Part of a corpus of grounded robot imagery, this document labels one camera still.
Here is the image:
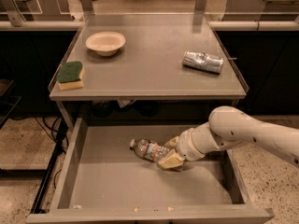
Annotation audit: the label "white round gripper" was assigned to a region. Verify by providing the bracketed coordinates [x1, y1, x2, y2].
[157, 128, 205, 170]

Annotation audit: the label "clear plastic water bottle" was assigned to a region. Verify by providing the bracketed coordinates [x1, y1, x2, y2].
[130, 139, 170, 162]

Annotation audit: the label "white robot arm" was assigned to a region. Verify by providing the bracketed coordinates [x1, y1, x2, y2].
[158, 106, 299, 169]

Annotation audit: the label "open grey top drawer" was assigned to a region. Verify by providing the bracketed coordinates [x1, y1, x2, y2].
[26, 118, 274, 224]

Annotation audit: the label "grey metal cabinet table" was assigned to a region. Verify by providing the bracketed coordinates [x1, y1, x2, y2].
[50, 13, 248, 127]

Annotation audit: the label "crushed silver drink can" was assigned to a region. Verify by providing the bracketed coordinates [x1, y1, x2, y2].
[182, 51, 223, 74]

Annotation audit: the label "white paper bowl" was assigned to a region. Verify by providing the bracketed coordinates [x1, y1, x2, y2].
[85, 32, 126, 57]

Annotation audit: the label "green and yellow sponge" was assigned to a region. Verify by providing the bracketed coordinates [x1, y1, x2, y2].
[56, 61, 85, 90]

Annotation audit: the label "dark side shelf unit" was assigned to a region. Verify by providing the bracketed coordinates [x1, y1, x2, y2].
[0, 79, 21, 129]

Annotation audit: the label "black floor cables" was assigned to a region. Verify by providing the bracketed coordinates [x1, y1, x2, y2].
[10, 114, 69, 189]

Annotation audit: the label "white horizontal rail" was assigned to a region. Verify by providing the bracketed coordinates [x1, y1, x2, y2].
[0, 21, 299, 32]

